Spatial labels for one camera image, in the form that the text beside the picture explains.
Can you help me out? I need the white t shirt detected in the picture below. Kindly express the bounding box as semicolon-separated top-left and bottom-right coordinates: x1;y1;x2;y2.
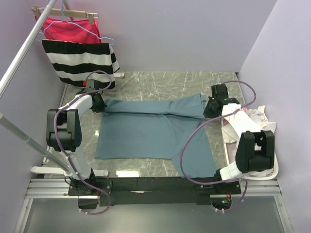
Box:
243;105;276;133

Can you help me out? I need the black base beam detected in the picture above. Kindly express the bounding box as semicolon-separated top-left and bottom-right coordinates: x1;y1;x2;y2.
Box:
65;177;241;209

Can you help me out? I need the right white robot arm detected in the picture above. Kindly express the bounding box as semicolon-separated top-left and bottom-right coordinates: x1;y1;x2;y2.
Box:
204;84;279;194

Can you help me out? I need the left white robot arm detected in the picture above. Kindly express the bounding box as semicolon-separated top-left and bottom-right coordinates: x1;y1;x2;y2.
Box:
46;80;106;195

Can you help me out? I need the red pink garment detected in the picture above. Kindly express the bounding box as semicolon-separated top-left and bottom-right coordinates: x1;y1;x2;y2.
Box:
34;16;102;44

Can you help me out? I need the blue t shirt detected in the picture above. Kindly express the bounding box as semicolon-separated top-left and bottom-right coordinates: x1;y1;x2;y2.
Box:
95;94;217;178

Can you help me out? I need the blue wire hanger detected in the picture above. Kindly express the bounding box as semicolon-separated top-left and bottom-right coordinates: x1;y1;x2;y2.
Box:
36;0;115;47

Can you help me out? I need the black white striped garment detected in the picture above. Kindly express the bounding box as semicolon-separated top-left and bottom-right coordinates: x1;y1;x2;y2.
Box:
41;39;120;89

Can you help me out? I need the metal clothes rack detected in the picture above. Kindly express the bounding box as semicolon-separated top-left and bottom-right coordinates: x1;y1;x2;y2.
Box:
0;0;126;178

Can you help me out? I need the wooden clip hanger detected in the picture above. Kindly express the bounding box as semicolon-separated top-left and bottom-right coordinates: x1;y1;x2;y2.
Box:
31;6;99;25

